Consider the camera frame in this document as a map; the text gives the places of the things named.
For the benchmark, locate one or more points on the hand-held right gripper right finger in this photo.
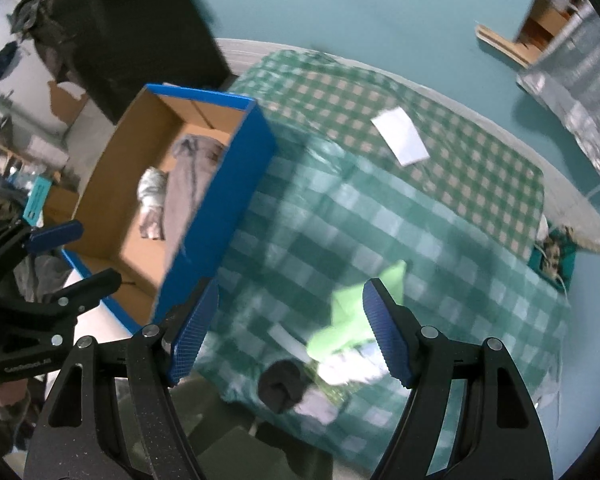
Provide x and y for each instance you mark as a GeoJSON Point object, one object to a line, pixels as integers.
{"type": "Point", "coordinates": [385, 335]}

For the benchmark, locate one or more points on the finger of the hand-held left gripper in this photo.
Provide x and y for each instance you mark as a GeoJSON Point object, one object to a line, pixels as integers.
{"type": "Point", "coordinates": [55, 235]}
{"type": "Point", "coordinates": [90, 285]}

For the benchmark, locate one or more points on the teal basket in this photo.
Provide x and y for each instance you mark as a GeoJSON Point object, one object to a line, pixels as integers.
{"type": "Point", "coordinates": [555, 260]}

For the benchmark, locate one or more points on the black cabinet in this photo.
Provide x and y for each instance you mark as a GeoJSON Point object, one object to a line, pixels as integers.
{"type": "Point", "coordinates": [155, 35]}

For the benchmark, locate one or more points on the white grey sock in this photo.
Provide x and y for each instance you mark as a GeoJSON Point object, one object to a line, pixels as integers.
{"type": "Point", "coordinates": [152, 200]}

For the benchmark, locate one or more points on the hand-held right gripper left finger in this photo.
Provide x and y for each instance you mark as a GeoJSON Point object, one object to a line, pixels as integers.
{"type": "Point", "coordinates": [192, 332]}

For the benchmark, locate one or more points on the green beige checked cloth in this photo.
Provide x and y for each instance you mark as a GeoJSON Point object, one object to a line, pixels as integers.
{"type": "Point", "coordinates": [455, 185]}

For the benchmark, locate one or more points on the small teal box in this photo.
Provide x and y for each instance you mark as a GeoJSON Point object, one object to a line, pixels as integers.
{"type": "Point", "coordinates": [37, 202]}

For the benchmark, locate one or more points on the green sock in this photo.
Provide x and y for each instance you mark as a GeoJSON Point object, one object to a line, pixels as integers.
{"type": "Point", "coordinates": [345, 330]}

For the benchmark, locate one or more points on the white paper sheet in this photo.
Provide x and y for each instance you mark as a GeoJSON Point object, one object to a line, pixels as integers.
{"type": "Point", "coordinates": [400, 135]}

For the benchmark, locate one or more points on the grey cloth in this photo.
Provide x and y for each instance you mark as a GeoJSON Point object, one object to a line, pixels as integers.
{"type": "Point", "coordinates": [190, 185]}

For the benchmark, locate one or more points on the silver foil sheet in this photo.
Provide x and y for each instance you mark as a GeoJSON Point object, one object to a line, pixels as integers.
{"type": "Point", "coordinates": [580, 100]}

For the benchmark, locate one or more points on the blue cardboard box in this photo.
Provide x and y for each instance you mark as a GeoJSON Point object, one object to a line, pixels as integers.
{"type": "Point", "coordinates": [220, 210]}

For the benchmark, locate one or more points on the dark clothes pile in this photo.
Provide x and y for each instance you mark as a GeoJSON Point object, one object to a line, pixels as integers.
{"type": "Point", "coordinates": [50, 5]}

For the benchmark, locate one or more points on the white cloth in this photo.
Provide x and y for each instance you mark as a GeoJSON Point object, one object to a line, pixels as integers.
{"type": "Point", "coordinates": [320, 405]}

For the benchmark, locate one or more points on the green white checked tablecloth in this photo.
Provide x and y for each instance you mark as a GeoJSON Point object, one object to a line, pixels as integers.
{"type": "Point", "coordinates": [330, 220]}

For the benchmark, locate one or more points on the black sock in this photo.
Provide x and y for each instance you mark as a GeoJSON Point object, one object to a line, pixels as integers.
{"type": "Point", "coordinates": [280, 385]}

